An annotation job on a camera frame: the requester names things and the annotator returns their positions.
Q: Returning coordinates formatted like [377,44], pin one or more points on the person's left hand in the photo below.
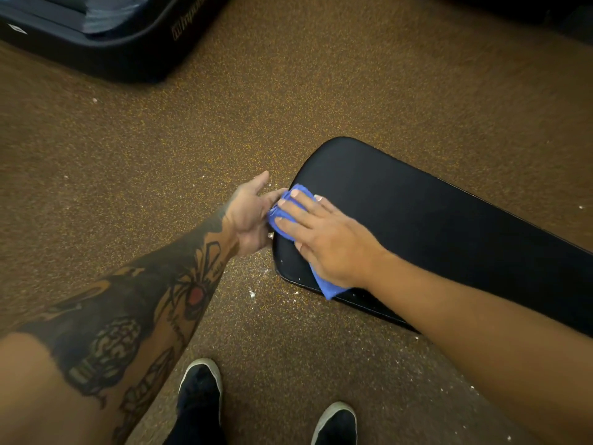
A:
[245,217]

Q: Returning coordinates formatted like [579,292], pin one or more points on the person's right hand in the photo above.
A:
[333,240]

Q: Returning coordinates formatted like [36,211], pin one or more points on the person's right thumb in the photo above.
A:
[303,254]

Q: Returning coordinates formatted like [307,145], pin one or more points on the person's right middle finger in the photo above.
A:
[303,214]

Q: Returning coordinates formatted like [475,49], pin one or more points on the person's right little finger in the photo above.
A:
[331,206]

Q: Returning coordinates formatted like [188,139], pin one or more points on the person's left thumb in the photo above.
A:
[260,180]

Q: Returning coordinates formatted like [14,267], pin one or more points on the blue cleaning cloth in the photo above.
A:
[283,215]

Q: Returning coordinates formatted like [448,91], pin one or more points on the person's right forearm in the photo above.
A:
[486,347]

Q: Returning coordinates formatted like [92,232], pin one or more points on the person's left forearm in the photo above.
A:
[116,329]

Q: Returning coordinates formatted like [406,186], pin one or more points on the black padded bench seat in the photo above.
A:
[440,236]

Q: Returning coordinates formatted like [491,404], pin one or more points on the black shoe with white sole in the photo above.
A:
[200,389]
[336,426]

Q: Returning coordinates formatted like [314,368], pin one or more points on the black machine base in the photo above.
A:
[116,36]

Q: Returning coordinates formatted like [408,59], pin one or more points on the black trouser leg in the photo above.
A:
[197,433]

